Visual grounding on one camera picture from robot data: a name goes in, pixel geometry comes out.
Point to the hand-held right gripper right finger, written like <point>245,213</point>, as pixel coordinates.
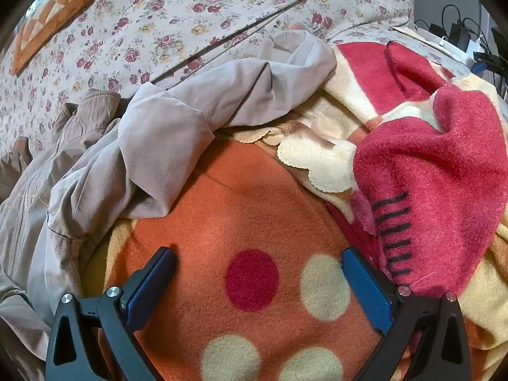
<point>367,289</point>

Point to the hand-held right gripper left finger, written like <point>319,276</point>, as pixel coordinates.
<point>151,289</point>

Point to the beige zip jacket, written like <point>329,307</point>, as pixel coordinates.
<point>166,143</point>

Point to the orange printed fleece blanket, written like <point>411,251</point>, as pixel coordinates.
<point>258,214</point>

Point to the white power strip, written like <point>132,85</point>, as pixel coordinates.
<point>444,43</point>

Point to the floral bed sheet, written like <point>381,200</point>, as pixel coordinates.
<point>198,27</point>

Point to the black power adapter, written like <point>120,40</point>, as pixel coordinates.
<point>461,33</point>
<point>438,30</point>

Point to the orange checkered cushion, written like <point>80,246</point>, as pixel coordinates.
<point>51,16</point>

